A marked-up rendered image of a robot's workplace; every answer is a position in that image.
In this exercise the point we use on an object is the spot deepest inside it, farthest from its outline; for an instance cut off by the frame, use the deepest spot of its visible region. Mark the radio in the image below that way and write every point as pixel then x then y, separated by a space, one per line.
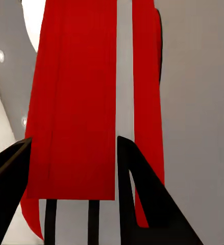
pixel 97 76

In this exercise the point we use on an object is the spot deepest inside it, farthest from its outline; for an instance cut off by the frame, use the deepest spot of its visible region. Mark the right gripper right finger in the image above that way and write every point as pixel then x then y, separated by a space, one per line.
pixel 167 224

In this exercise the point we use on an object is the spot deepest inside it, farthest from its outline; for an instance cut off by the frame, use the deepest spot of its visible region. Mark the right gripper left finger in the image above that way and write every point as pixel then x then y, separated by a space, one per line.
pixel 14 171

